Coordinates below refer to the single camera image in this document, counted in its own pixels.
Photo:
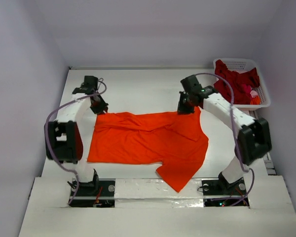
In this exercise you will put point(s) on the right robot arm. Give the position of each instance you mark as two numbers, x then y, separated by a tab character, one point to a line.
251	136

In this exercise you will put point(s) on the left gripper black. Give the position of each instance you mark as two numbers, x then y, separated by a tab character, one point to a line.
102	109

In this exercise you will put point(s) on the white plastic basket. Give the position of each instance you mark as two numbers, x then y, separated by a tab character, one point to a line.
242	65

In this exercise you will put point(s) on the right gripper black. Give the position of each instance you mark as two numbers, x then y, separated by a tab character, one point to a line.
185	106

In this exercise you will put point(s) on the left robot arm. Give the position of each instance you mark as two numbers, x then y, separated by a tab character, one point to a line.
62	136

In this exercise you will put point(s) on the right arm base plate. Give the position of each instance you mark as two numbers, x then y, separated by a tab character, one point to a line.
217	195

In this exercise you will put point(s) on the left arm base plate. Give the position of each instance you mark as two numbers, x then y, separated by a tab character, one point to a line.
100	197

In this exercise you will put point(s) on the small orange garment in basket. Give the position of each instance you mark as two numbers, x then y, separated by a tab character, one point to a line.
255	100

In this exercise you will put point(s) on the orange t shirt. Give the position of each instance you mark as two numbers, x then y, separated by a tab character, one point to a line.
176	141

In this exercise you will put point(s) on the pink garment in basket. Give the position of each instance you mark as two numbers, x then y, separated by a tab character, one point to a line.
249	91

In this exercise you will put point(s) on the dark red t shirt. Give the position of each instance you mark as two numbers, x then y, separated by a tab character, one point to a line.
236	79

